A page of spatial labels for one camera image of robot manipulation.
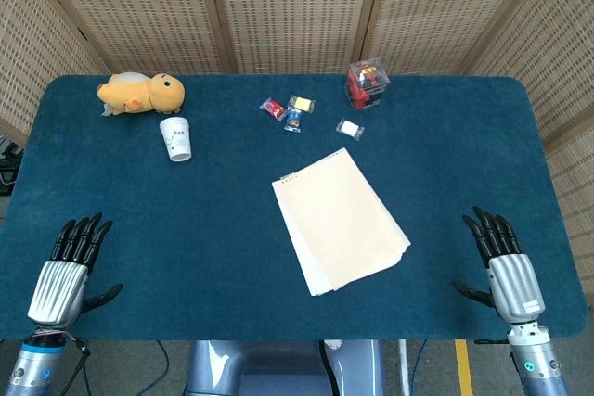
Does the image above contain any black equipment beside table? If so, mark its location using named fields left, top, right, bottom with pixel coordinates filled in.
left=0, top=135, right=24, bottom=196

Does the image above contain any blue floor cable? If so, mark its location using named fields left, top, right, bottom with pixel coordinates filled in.
left=414, top=339, right=431, bottom=396
left=138, top=339, right=173, bottom=396

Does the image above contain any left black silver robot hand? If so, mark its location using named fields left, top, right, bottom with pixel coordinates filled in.
left=26, top=211, right=124, bottom=330

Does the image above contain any blue felt table mat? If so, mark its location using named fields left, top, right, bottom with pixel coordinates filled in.
left=0, top=73, right=588, bottom=341

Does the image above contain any clear box with red toys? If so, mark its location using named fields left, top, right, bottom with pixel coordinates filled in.
left=344, top=57, right=392, bottom=112

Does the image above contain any white vertical pole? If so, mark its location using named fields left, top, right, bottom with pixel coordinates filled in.
left=398, top=339, right=412, bottom=396

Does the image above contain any woven bamboo folding screen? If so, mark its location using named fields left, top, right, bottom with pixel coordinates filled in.
left=0, top=0, right=594, bottom=295

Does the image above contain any yellow plush animal toy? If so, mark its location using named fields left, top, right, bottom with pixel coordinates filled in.
left=96, top=71, right=186, bottom=117

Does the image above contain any red wrapped candy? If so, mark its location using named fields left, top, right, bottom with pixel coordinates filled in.
left=259, top=96, right=287, bottom=121

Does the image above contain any blue-grey robot torso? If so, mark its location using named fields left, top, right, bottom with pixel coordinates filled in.
left=184, top=339, right=386, bottom=396

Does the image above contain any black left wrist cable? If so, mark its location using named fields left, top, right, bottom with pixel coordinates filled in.
left=55, top=338, right=92, bottom=396

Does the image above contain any white printed paper cup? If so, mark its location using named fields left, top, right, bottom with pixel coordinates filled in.
left=159, top=116, right=193, bottom=163

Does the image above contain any cream paper notepad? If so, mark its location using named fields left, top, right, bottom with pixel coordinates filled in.
left=271, top=147, right=412, bottom=298

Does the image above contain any blue wrapped candy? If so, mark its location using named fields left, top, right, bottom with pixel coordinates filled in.
left=283, top=107, right=303, bottom=134

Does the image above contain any white wrapped candy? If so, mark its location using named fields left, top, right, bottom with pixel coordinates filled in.
left=336, top=118, right=366, bottom=142

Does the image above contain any yellow wrapped candy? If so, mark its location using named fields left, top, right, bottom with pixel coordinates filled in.
left=287, top=95, right=316, bottom=115

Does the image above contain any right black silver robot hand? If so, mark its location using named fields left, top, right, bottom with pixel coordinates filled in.
left=452, top=205, right=545, bottom=326

